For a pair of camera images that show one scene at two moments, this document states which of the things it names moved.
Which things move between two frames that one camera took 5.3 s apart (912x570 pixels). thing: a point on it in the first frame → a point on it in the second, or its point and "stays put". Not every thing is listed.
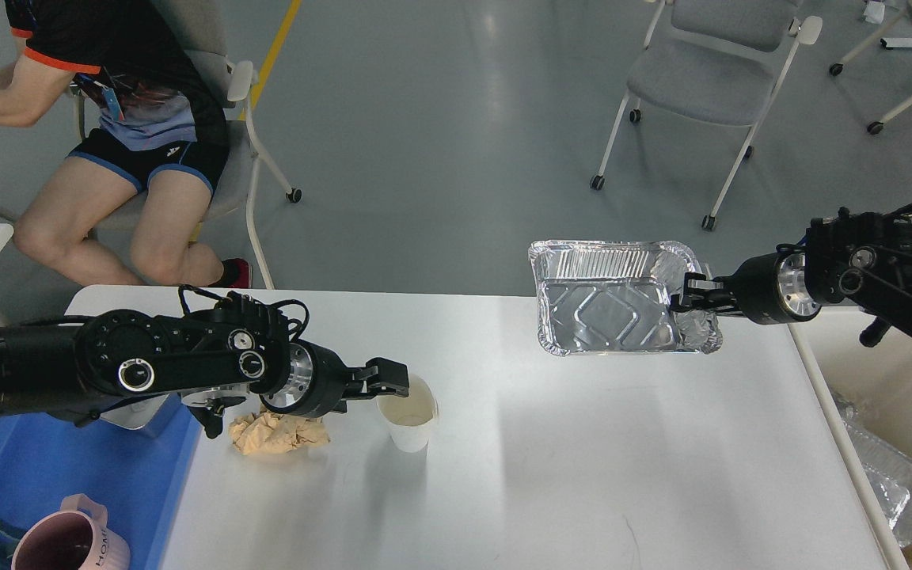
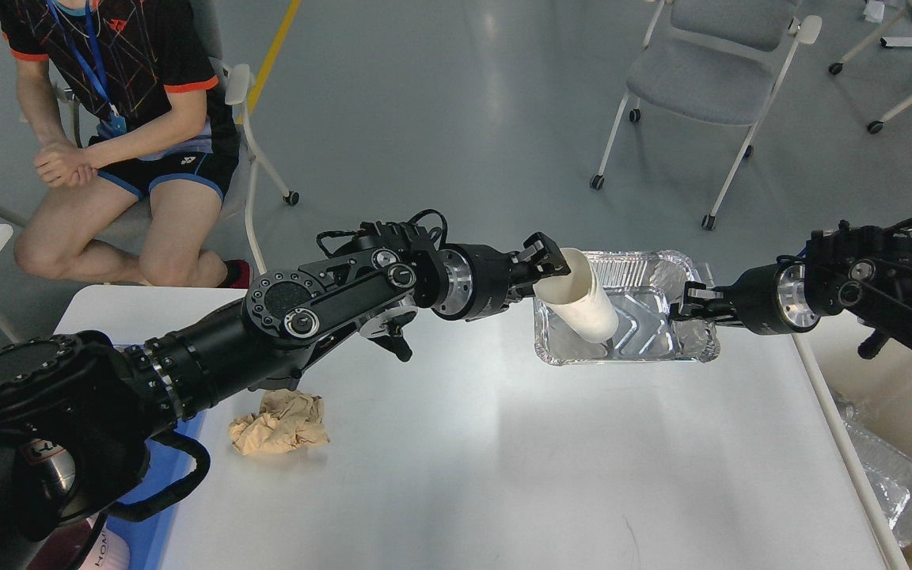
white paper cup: x=409 y=419 → x=574 y=304
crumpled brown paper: x=266 y=432 stays put
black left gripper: x=316 y=382 → x=476 y=279
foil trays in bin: x=907 y=492 stays put
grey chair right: x=719 y=61 stays put
